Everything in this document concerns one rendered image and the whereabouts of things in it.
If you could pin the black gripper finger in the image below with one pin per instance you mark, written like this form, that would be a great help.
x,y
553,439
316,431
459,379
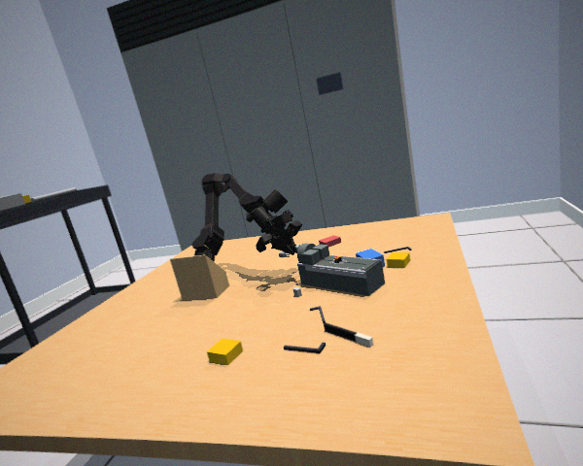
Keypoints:
x,y
289,239
280,244

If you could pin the red flat block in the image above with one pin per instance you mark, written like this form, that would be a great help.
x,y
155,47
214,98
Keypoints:
x,y
330,241

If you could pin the blue rectangular block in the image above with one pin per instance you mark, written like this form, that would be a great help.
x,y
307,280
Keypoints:
x,y
373,254

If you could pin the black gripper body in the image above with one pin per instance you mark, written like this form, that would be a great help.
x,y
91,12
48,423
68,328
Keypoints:
x,y
270,236

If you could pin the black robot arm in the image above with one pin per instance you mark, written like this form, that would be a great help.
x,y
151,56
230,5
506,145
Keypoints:
x,y
211,235

